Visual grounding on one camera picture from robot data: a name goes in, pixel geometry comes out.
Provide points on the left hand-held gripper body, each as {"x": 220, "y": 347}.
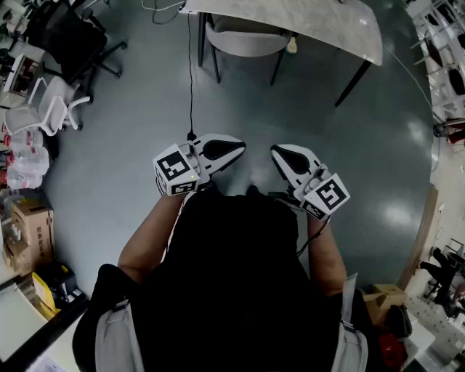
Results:
{"x": 178, "y": 169}

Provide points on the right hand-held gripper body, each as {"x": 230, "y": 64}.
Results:
{"x": 327, "y": 196}

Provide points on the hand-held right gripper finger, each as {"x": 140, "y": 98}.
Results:
{"x": 307, "y": 154}
{"x": 290, "y": 174}

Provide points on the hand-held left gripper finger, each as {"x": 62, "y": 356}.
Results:
{"x": 221, "y": 137}
{"x": 221, "y": 160}

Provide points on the grey upholstered chair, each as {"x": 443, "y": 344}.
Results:
{"x": 247, "y": 41}

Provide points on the person's left forearm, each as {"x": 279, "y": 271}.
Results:
{"x": 152, "y": 232}

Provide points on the person's right forearm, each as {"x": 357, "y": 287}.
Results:
{"x": 325, "y": 254}

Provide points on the white mesh office chair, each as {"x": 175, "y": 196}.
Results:
{"x": 54, "y": 98}

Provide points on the black mesh office chair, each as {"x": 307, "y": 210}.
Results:
{"x": 72, "y": 40}

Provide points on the small beige object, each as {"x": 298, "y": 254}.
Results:
{"x": 291, "y": 45}

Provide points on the person's black shirt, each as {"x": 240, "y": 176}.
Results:
{"x": 236, "y": 272}

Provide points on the brown cardboard box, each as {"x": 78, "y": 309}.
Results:
{"x": 385, "y": 296}
{"x": 34, "y": 232}

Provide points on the grey marble table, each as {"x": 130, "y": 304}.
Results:
{"x": 309, "y": 18}

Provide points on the black equipment stand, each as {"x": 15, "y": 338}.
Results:
{"x": 441, "y": 272}

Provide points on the black bag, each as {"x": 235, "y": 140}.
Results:
{"x": 397, "y": 321}

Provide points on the white shelf rack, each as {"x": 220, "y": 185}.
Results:
{"x": 445, "y": 105}

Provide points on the clear plastic wrapped pack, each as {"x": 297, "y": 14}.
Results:
{"x": 27, "y": 160}

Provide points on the red bag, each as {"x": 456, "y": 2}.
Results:
{"x": 390, "y": 352}

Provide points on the yellow box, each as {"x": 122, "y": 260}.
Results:
{"x": 41, "y": 290}

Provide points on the white utility cart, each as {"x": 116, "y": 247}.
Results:
{"x": 18, "y": 76}

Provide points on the white side desk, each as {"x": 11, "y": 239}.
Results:
{"x": 18, "y": 319}

